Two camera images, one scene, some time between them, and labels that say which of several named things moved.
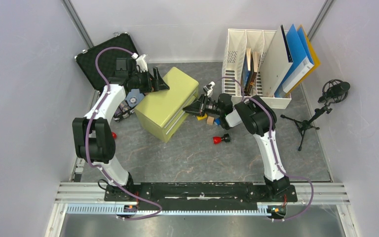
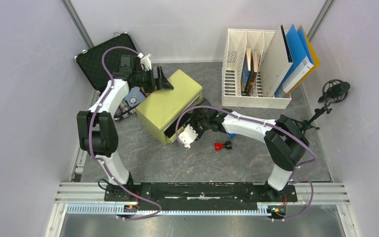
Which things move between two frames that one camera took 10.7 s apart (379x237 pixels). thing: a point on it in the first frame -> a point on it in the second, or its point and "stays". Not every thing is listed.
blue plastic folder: x=301 y=59 stays
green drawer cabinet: x=161 y=112 stays
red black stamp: x=217 y=140 -> x=219 y=146
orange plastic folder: x=313 y=56 stays
